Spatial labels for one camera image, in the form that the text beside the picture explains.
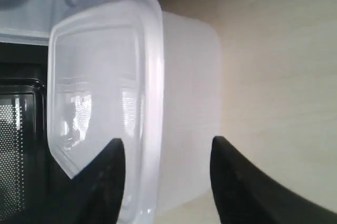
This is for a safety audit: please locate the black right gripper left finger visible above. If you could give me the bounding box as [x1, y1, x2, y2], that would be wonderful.
[4, 138, 124, 223]

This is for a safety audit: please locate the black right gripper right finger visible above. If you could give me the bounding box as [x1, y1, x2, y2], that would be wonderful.
[210, 136, 336, 223]

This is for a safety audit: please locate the white microwave door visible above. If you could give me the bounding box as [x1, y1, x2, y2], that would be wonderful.
[1, 42, 62, 222]

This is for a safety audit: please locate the translucent plastic food container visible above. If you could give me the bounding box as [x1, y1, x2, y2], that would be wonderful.
[47, 0, 222, 223]

